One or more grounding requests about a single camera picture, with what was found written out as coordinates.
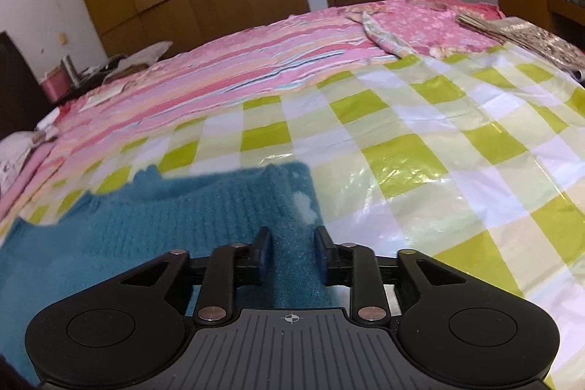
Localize metal cup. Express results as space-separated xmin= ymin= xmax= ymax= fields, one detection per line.
xmin=61 ymin=56 xmax=79 ymax=87

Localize grey pillow with pink dots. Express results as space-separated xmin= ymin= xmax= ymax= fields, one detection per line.
xmin=0 ymin=130 xmax=59 ymax=197

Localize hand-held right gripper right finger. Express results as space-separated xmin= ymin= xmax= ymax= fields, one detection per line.
xmin=315 ymin=226 xmax=468 ymax=325

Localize teal knit sweater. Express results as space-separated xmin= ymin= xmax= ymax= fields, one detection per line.
xmin=0 ymin=162 xmax=335 ymax=387

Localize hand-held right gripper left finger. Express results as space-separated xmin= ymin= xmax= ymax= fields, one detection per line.
xmin=120 ymin=227 xmax=274 ymax=327

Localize pink round container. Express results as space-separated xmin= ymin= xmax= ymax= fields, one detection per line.
xmin=39 ymin=68 xmax=70 ymax=104

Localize beige paper sheet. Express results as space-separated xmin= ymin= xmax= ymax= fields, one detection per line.
xmin=79 ymin=80 xmax=134 ymax=112

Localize folded brown patterned cloth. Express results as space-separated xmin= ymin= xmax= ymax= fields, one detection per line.
xmin=456 ymin=12 xmax=585 ymax=76

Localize green white checkered plastic sheet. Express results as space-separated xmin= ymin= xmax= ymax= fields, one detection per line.
xmin=0 ymin=43 xmax=585 ymax=390

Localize beige crumpled bag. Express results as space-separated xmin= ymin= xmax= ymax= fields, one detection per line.
xmin=102 ymin=41 xmax=175 ymax=86

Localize pink striped bed sheet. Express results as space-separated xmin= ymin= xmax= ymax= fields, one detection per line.
xmin=0 ymin=6 xmax=399 ymax=231

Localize dark wooden headboard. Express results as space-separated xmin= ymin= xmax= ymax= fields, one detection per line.
xmin=0 ymin=30 xmax=52 ymax=140

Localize pink floral blanket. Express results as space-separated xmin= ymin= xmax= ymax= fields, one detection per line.
xmin=344 ymin=0 xmax=507 ymax=60

